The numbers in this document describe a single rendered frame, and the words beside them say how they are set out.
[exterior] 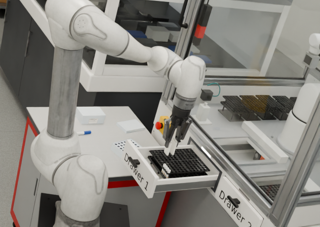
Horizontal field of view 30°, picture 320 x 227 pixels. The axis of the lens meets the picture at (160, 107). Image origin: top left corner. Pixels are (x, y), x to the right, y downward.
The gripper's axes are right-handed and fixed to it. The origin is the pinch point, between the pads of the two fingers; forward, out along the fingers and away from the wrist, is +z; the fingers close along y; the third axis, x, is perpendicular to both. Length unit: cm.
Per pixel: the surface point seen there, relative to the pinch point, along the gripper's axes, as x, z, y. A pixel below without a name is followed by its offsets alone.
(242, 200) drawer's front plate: -29.7, 7.8, 20.8
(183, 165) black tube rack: -0.5, 10.3, 9.3
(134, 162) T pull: 2.6, 8.6, -13.9
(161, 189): -9.1, 14.8, -5.0
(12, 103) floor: 211, 101, 2
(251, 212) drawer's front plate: -36.9, 8.7, 20.8
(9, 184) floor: 112, 100, -27
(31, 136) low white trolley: 65, 34, -36
